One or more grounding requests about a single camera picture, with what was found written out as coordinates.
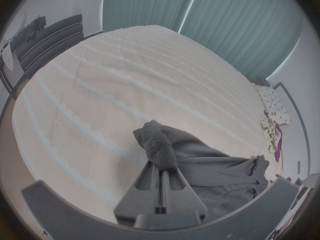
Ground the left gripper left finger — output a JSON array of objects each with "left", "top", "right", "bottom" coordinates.
[{"left": 114, "top": 161, "right": 160, "bottom": 219}]

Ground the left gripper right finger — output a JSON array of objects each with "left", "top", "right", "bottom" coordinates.
[{"left": 161, "top": 168, "right": 208, "bottom": 217}]

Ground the black T-shirt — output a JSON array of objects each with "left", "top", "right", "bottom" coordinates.
[{"left": 132, "top": 120, "right": 270, "bottom": 218}]

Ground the bed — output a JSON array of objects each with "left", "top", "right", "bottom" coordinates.
[{"left": 11, "top": 25, "right": 312, "bottom": 224}]

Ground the purple garment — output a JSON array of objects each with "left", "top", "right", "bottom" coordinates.
[{"left": 264, "top": 111, "right": 284, "bottom": 162}]

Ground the white printed pillow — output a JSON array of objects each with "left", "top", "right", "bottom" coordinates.
[{"left": 255, "top": 85, "right": 292, "bottom": 126}]

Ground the grey bedside table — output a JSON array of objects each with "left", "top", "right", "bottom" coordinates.
[{"left": 246, "top": 75, "right": 272, "bottom": 87}]

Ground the dark grey chest of drawers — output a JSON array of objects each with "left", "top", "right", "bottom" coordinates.
[{"left": 15, "top": 14, "right": 85, "bottom": 80}]

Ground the blue-green curtain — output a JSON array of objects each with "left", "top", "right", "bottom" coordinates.
[
  {"left": 180, "top": 0, "right": 304, "bottom": 78},
  {"left": 102, "top": 0, "right": 200, "bottom": 33}
]

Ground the white hanging cloth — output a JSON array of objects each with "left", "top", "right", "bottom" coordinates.
[{"left": 2, "top": 44, "right": 14, "bottom": 71}]

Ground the small black garment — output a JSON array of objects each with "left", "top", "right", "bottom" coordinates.
[{"left": 21, "top": 15, "right": 47, "bottom": 42}]

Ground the round white mirror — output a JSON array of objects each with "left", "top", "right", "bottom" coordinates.
[{"left": 4, "top": 9, "right": 28, "bottom": 44}]

